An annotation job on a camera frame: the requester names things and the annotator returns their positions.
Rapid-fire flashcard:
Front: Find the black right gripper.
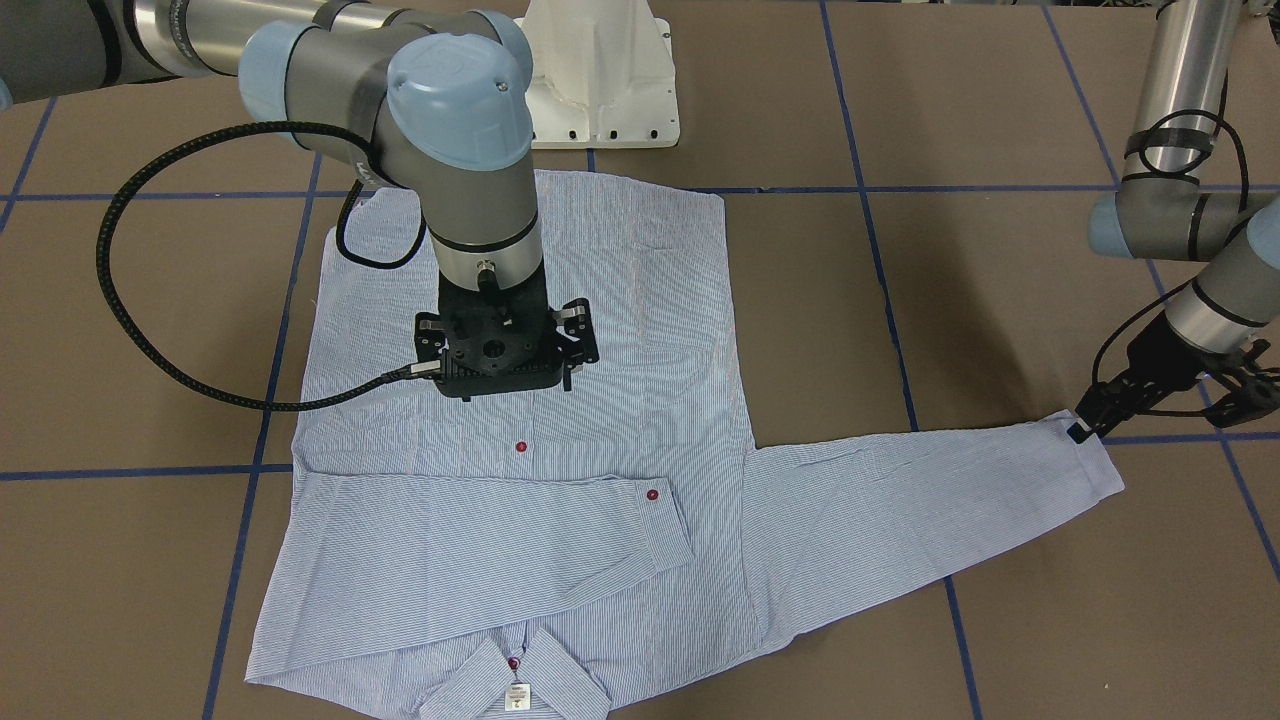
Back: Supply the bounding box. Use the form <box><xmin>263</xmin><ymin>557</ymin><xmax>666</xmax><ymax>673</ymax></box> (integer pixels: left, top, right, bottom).
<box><xmin>438</xmin><ymin>268</ymin><xmax>553</xmax><ymax>377</ymax></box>

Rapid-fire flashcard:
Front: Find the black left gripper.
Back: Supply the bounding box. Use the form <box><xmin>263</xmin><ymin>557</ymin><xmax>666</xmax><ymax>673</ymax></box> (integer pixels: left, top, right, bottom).
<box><xmin>1068</xmin><ymin>318</ymin><xmax>1207</xmax><ymax>445</ymax></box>

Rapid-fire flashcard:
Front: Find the light blue striped shirt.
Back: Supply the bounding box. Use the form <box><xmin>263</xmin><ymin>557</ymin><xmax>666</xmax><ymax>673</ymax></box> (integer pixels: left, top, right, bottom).
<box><xmin>246</xmin><ymin>170</ymin><xmax>1124</xmax><ymax>719</ymax></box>

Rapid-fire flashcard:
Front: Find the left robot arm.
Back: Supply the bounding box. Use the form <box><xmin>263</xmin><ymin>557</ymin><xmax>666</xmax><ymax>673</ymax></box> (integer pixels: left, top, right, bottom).
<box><xmin>1068</xmin><ymin>1</ymin><xmax>1279</xmax><ymax>445</ymax></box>

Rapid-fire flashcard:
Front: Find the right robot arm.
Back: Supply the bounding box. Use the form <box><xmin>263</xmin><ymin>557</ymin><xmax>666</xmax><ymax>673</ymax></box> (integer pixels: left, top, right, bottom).
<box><xmin>1</xmin><ymin>1</ymin><xmax>556</xmax><ymax>377</ymax></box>

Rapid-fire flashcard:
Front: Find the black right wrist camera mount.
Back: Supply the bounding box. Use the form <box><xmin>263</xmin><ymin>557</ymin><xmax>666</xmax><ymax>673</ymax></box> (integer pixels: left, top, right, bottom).
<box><xmin>411</xmin><ymin>299</ymin><xmax>600</xmax><ymax>402</ymax></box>

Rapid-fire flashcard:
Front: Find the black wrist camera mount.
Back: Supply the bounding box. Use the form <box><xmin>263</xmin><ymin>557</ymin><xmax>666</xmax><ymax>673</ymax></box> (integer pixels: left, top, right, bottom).
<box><xmin>411</xmin><ymin>299</ymin><xmax>600</xmax><ymax>402</ymax></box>
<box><xmin>1204</xmin><ymin>340</ymin><xmax>1279</xmax><ymax>429</ymax></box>

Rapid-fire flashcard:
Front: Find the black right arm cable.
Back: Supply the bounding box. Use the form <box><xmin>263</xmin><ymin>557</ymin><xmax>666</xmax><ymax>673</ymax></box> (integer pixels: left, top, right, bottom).
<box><xmin>96</xmin><ymin>120</ymin><xmax>442</xmax><ymax>413</ymax></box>

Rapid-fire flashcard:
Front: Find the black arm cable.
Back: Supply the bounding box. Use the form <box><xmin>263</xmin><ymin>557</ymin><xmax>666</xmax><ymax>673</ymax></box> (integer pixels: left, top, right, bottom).
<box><xmin>1088</xmin><ymin>108</ymin><xmax>1253</xmax><ymax>401</ymax></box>
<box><xmin>96</xmin><ymin>120</ymin><xmax>442</xmax><ymax>413</ymax></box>

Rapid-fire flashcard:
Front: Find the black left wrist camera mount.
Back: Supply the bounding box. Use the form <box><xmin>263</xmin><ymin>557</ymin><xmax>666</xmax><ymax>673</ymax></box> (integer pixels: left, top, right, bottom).
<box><xmin>1204</xmin><ymin>340</ymin><xmax>1279</xmax><ymax>429</ymax></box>

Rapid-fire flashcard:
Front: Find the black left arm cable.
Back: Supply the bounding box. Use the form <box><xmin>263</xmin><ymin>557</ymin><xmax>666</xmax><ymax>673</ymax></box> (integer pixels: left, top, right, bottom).
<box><xmin>1088</xmin><ymin>108</ymin><xmax>1253</xmax><ymax>401</ymax></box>

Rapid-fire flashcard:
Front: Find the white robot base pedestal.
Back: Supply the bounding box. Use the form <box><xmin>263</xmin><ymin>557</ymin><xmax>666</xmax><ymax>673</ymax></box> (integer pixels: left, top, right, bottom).
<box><xmin>518</xmin><ymin>1</ymin><xmax>681</xmax><ymax>150</ymax></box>

